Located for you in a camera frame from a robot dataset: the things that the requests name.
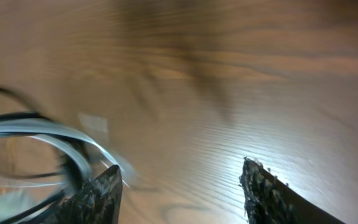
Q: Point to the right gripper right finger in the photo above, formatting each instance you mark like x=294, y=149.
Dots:
x=270, y=201

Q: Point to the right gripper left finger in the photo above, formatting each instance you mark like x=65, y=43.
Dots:
x=98, y=202

